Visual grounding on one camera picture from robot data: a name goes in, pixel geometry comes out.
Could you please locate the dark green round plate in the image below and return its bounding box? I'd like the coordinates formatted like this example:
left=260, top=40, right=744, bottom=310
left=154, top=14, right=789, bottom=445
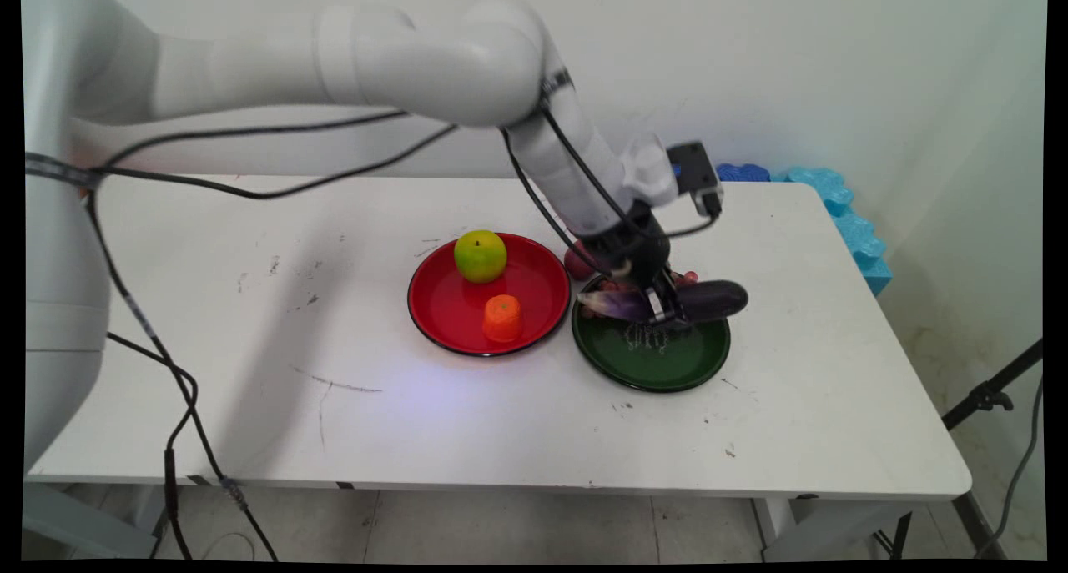
left=572, top=273, right=733, bottom=394

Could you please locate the grey table leg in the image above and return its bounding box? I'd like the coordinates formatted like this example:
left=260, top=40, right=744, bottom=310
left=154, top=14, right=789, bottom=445
left=23, top=481, right=184, bottom=559

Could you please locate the grey floor cable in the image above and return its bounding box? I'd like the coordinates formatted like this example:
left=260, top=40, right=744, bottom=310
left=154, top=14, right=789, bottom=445
left=975, top=379, right=1045, bottom=559

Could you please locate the red round plate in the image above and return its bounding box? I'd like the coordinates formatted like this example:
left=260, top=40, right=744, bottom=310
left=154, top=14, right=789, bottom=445
left=407, top=232, right=573, bottom=358

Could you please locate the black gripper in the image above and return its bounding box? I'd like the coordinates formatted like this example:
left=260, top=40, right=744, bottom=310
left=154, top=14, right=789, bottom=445
left=576, top=202, right=695, bottom=327

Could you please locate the purple eggplant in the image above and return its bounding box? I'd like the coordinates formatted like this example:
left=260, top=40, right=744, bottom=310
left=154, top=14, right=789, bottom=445
left=576, top=279, right=750, bottom=324

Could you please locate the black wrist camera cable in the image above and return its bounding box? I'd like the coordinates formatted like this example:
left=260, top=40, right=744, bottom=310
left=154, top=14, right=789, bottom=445
left=501, top=106, right=720, bottom=279

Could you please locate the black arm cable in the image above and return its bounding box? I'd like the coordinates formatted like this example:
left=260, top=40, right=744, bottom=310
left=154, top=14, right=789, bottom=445
left=25, top=108, right=460, bottom=201

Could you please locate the black tripod stand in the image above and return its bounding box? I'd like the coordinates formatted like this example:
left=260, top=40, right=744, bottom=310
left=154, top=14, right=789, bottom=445
left=872, top=339, right=1045, bottom=559

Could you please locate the small red potato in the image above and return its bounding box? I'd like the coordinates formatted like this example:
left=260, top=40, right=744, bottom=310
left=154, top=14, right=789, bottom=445
left=564, top=241, right=595, bottom=281

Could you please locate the bunch of red grapes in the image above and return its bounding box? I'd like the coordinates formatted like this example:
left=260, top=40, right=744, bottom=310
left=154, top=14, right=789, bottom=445
left=584, top=269, right=700, bottom=297

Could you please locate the orange mandarin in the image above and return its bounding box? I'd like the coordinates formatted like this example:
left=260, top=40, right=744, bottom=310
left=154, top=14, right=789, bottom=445
left=483, top=294, right=525, bottom=344

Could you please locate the green apple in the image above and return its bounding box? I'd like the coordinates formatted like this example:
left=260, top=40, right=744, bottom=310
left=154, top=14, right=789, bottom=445
left=454, top=229, right=509, bottom=285

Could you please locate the black hanging cable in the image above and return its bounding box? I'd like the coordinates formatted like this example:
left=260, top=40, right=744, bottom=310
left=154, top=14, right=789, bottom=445
left=82, top=188, right=281, bottom=562

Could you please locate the light blue foam mat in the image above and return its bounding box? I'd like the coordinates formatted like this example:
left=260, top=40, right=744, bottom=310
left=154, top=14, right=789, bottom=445
left=772, top=168, right=894, bottom=298

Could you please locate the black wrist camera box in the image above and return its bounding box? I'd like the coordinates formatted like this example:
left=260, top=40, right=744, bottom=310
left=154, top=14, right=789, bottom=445
left=667, top=141, right=724, bottom=219

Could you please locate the white table leg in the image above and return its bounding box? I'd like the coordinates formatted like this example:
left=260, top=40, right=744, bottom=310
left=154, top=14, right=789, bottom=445
left=751, top=496, right=912, bottom=562

